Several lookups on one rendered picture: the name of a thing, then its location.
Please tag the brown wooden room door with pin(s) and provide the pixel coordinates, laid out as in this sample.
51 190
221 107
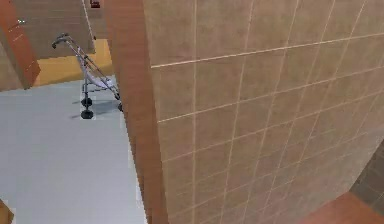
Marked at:
20 50

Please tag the grey folding stroller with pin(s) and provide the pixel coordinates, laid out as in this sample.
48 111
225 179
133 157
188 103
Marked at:
87 71

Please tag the small red box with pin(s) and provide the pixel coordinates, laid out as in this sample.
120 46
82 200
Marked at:
95 3

